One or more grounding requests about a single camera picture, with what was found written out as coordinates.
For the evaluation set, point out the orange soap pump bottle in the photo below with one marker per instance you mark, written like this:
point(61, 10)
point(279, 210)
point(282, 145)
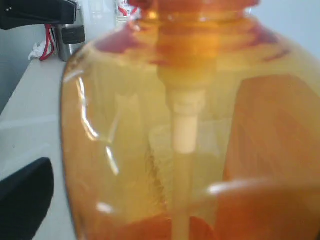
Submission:
point(192, 121)

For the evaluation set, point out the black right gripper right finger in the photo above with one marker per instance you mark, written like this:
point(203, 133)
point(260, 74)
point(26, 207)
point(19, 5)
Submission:
point(25, 198)

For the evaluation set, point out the steel thermos with black lid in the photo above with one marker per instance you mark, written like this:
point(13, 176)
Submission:
point(69, 37)

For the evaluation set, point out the crumpled white tissue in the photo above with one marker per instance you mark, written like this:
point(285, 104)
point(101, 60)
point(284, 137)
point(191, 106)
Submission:
point(40, 51)

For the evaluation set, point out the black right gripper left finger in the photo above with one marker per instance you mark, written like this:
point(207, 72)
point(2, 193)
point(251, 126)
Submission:
point(20, 13)

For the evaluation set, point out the clear bottle with red label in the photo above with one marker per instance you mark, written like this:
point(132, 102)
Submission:
point(124, 12)

